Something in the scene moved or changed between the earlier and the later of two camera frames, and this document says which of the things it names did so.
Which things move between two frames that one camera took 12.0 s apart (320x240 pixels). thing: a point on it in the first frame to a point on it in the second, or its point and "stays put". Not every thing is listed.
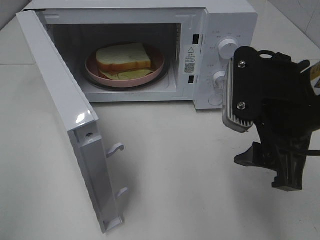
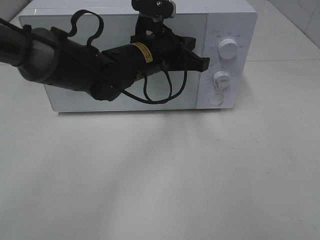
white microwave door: x=81 y=121 to x=118 y=29
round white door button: x=215 y=99 stays put
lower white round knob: x=219 y=79 stays put
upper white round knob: x=226 y=48 stays put
